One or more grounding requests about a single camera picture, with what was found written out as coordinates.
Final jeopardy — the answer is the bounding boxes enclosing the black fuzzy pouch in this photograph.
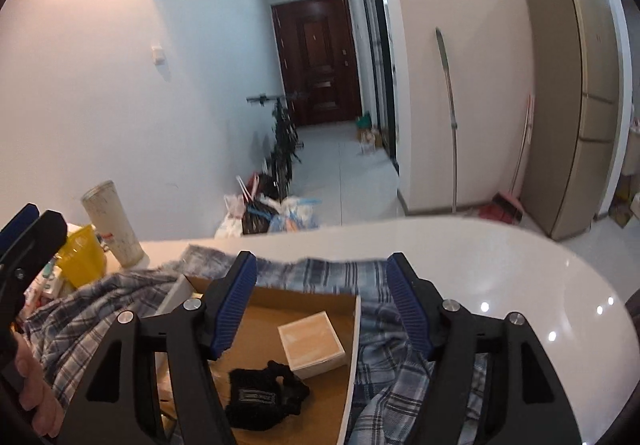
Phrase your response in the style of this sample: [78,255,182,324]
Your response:
[224,361,310,432]

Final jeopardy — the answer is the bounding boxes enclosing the small beige square box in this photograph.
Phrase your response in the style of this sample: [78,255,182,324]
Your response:
[278,312,346,380]

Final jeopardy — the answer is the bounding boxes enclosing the person's left hand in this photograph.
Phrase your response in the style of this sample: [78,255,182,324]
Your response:
[13,333,64,437]

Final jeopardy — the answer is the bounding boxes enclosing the yellow plastic bin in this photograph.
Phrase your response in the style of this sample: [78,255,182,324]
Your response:
[56,225,106,289]

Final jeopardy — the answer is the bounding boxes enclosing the white tall tumbler cup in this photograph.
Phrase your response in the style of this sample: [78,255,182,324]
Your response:
[81,180,144,269]

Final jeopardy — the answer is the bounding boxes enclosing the blue plaid shirt cloth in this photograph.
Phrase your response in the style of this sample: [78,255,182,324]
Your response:
[24,246,434,444]

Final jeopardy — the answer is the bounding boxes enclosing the open cardboard tray box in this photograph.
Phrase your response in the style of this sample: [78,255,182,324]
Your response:
[154,274,362,445]

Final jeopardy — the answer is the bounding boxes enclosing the pink broom and dustpan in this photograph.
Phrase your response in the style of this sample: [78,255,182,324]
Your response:
[478,95,534,225]

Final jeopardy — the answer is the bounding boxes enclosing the bags on floor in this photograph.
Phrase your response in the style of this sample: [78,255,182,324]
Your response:
[214,173,321,239]

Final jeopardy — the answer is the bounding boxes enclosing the black bicycle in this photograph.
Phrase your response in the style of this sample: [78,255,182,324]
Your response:
[246,93,307,200]

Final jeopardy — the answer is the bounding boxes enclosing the boxes on hallway floor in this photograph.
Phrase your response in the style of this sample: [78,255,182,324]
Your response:
[356,112,383,154]

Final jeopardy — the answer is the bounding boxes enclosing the beige refrigerator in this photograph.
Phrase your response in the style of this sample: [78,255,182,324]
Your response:
[521,0,620,241]

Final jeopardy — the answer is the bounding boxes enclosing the dark red entrance door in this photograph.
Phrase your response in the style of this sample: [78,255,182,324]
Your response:
[271,0,362,126]

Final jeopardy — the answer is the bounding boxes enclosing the black framed glass door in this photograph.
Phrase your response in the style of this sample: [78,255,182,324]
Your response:
[362,0,399,171]

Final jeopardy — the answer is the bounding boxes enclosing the white wall switch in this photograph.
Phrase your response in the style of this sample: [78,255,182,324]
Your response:
[151,45,166,66]

